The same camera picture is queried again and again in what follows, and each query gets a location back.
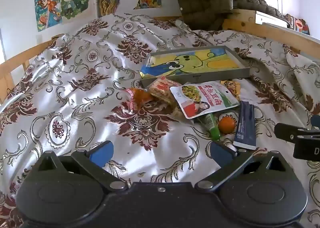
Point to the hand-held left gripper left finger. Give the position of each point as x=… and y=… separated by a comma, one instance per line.
x=102, y=153

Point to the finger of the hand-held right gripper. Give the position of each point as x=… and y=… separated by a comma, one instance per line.
x=290, y=133

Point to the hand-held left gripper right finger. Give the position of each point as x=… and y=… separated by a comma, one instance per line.
x=220, y=154

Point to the green tube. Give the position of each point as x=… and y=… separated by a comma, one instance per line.
x=212, y=126

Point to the small orange fruit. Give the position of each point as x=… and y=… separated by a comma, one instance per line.
x=227, y=125

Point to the white green snack pouch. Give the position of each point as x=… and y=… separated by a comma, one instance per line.
x=207, y=98

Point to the orange snack packet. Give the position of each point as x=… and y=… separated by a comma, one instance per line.
x=138, y=99

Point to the yellow snack packet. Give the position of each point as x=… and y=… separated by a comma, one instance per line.
x=232, y=87

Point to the grey tray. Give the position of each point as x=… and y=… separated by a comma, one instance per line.
x=220, y=74

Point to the clear cracker packet red label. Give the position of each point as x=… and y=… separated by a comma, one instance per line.
x=162, y=89

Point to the floral printed blanket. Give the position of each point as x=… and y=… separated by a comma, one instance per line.
x=75, y=118

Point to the brown printed bag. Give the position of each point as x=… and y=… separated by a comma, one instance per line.
x=298, y=24

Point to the white box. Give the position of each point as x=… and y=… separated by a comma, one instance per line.
x=270, y=19

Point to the wooden bed frame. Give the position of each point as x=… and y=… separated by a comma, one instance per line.
x=245, y=24

